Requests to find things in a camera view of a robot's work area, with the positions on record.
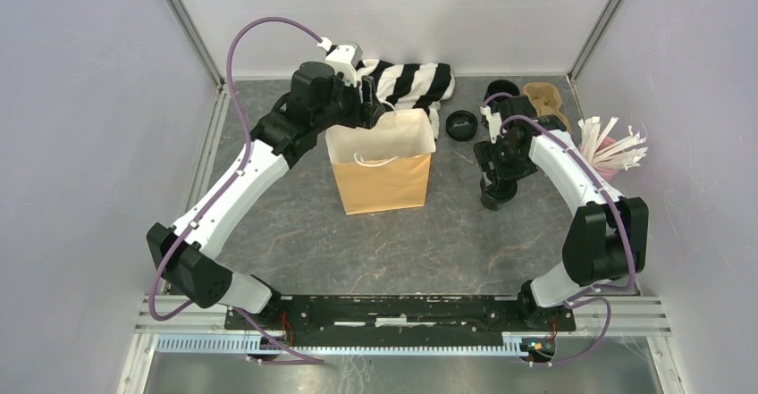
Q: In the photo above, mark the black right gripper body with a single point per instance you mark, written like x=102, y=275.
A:
x=508, y=163

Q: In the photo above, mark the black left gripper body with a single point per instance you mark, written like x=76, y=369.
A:
x=363, y=114

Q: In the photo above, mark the black paper coffee cup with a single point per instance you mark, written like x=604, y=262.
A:
x=494, y=195

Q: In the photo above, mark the brown paper bag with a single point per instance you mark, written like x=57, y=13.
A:
x=386, y=168

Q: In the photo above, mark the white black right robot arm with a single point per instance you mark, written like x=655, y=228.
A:
x=605, y=247

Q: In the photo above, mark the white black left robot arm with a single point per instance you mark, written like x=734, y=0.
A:
x=185, y=253

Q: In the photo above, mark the stack of black lids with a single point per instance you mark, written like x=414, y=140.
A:
x=461, y=125

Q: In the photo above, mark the black white striped towel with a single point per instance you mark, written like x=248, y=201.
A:
x=404, y=86

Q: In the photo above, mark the brown cardboard cup carrier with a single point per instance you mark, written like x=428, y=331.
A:
x=546, y=100

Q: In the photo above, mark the stack of black cups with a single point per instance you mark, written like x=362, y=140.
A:
x=499, y=90

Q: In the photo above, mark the pink straw holder cup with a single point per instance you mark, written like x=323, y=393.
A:
x=608, y=166

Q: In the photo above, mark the white wrapped straws bundle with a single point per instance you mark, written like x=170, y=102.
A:
x=596, y=141

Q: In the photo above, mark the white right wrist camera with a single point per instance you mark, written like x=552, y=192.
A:
x=491, y=119

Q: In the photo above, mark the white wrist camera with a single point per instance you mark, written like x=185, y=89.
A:
x=491, y=119
x=343, y=58

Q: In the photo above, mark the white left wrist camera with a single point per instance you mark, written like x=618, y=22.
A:
x=343, y=58

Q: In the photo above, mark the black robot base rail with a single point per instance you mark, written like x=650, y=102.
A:
x=412, y=324

